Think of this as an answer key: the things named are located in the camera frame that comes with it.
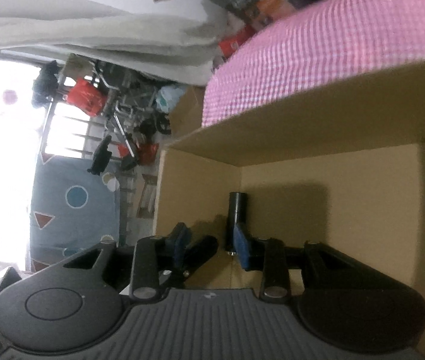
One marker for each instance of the folded metal walker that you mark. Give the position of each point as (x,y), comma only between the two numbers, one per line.
(129,110)

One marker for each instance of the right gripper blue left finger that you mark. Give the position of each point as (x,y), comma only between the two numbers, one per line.
(177,242)

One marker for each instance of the blue shapes play mat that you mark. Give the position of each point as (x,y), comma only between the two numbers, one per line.
(71,209)

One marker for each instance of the small brown cardboard box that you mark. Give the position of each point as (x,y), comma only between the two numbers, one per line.
(186,117)

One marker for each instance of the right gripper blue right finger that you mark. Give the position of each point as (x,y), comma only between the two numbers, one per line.
(243,248)

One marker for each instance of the pink checkered tablecloth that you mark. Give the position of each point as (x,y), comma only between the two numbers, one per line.
(328,41)

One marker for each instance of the white curtain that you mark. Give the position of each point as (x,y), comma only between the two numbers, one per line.
(163,46)

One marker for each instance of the red plastic bag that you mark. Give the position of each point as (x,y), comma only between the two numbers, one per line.
(87,98)

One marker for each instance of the black cylinder flashlight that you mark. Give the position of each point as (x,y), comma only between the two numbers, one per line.
(237,214)

